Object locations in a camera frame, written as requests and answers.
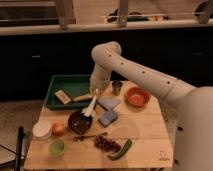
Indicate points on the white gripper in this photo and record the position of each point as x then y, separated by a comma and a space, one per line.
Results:
98, 86

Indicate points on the white black dish brush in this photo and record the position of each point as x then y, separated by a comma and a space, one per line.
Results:
88, 110

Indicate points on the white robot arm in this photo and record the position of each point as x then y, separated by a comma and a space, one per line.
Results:
193, 147

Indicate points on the orange bowl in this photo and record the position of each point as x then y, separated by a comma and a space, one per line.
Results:
137, 97

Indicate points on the purple bowl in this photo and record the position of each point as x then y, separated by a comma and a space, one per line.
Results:
79, 123

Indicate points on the white bowl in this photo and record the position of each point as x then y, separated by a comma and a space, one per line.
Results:
42, 129

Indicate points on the metal cup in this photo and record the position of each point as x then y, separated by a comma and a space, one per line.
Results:
116, 87

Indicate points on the green plastic tray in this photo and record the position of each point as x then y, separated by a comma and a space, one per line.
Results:
73, 86

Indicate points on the grey blue cloth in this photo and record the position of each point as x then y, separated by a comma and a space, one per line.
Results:
109, 103

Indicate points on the blue sponge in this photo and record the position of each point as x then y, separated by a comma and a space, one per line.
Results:
108, 117

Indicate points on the wooden folding table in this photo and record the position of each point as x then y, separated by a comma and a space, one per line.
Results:
137, 139

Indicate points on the metal spoon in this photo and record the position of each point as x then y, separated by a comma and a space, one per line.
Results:
81, 138

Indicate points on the bunch of red grapes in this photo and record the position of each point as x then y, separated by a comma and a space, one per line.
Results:
107, 145

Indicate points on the orange fruit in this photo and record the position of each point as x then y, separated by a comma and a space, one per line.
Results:
58, 129

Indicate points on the green okra pod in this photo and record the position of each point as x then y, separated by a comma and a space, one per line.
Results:
122, 152

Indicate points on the green cup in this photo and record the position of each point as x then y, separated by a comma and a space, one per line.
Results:
56, 147

